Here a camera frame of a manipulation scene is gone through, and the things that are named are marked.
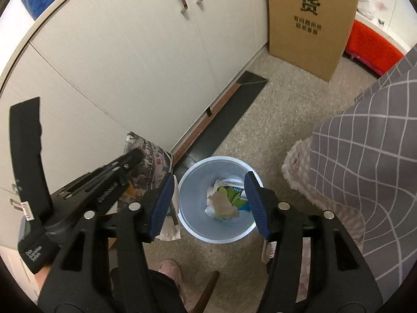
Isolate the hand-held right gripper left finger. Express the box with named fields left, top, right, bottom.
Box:
left=37, top=173, right=183, bottom=313

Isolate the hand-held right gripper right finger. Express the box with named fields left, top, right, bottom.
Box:
left=244, top=171, right=383, bottom=313

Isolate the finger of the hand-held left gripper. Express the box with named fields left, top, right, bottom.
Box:
left=109, top=149, right=144, bottom=185
left=98, top=150, right=136, bottom=174

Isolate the newsprint pattern bag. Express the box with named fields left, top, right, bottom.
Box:
left=112, top=131, right=182, bottom=242

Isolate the green leaf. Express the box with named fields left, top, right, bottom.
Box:
left=218, top=186, right=242, bottom=206

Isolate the brown paper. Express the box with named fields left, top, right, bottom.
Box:
left=208, top=190, right=240, bottom=220

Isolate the blue plastic waste bin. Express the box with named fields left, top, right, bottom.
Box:
left=179, top=156, right=264, bottom=243

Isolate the pink slipper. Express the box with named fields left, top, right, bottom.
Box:
left=156, top=260, right=187, bottom=304

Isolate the person's dark trouser leg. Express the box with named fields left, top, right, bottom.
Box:
left=111, top=267, right=183, bottom=313

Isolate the brown wooden chair leg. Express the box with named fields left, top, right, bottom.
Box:
left=195, top=271, right=219, bottom=313

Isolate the black floor strip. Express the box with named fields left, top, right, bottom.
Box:
left=174, top=71, right=268, bottom=177

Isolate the white floor cabinet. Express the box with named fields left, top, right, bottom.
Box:
left=0, top=0, right=271, bottom=268

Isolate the grey checked tablecloth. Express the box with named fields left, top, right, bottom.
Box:
left=311, top=44, right=417, bottom=304

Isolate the tall cardboard box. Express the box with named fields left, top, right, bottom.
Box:
left=265, top=0, right=360, bottom=83

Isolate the red white storage box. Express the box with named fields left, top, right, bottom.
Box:
left=345, top=10, right=411, bottom=77

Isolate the white plastic bag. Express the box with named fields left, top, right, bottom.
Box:
left=357, top=0, right=388, bottom=18

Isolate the white wardrobe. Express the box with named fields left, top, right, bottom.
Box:
left=358, top=0, right=417, bottom=56

